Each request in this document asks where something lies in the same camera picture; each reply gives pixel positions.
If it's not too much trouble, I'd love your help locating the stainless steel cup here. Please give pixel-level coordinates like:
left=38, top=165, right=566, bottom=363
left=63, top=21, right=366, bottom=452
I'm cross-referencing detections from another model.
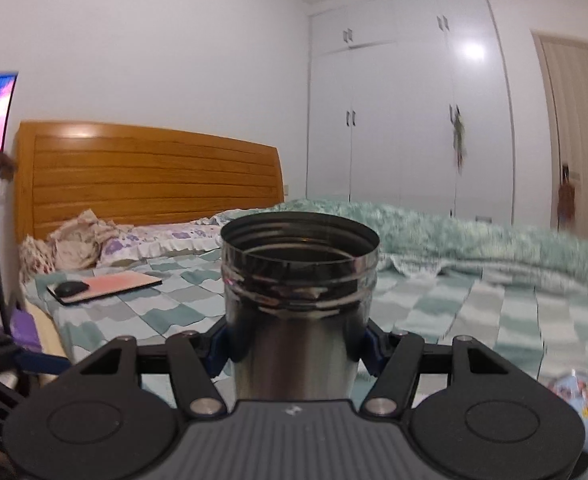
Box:
left=221, top=211, right=379, bottom=402

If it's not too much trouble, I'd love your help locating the black computer mouse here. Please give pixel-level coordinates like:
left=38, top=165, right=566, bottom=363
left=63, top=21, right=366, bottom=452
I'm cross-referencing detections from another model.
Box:
left=54, top=281, right=90, bottom=298

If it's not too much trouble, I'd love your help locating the green floral quilt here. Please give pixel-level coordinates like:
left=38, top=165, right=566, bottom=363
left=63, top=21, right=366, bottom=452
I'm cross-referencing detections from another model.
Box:
left=233, top=196, right=588, bottom=288

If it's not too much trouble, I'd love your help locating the purple floral pillow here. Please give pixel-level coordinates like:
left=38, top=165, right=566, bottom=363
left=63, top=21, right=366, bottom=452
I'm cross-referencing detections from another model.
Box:
left=96, top=209, right=241, bottom=266

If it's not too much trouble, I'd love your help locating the crumpled beige cloth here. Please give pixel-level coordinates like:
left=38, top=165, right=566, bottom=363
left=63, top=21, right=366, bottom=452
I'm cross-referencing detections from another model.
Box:
left=18, top=209, right=133, bottom=283

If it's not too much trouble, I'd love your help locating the wooden headboard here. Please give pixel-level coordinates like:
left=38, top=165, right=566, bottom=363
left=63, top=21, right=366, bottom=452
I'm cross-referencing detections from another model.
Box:
left=14, top=120, right=284, bottom=240

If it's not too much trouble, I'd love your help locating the brown tassel on door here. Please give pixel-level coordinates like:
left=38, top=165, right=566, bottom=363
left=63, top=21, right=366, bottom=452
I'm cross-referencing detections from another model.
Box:
left=556, top=162, right=576, bottom=231

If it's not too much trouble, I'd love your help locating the green hanging ornament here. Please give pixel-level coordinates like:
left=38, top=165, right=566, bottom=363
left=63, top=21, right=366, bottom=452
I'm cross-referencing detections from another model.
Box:
left=449, top=106, right=466, bottom=174

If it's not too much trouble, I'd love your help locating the white wardrobe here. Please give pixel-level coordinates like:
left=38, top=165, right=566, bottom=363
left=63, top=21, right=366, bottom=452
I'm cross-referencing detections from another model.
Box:
left=306, top=0, right=514, bottom=224

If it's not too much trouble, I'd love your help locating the beige door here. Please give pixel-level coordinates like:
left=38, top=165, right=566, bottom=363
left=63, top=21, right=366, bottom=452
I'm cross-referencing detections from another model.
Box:
left=534, top=34, right=588, bottom=240

